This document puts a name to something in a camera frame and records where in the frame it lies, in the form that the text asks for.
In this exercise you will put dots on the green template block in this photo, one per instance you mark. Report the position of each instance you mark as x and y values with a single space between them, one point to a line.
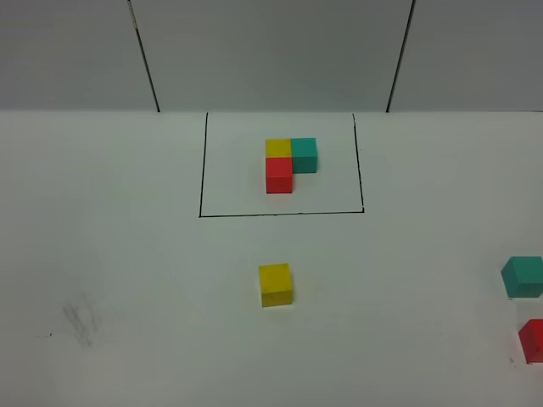
304 155

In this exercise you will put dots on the red template block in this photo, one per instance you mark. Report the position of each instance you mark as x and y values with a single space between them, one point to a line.
279 175

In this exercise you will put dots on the yellow template block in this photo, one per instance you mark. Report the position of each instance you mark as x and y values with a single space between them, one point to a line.
278 148

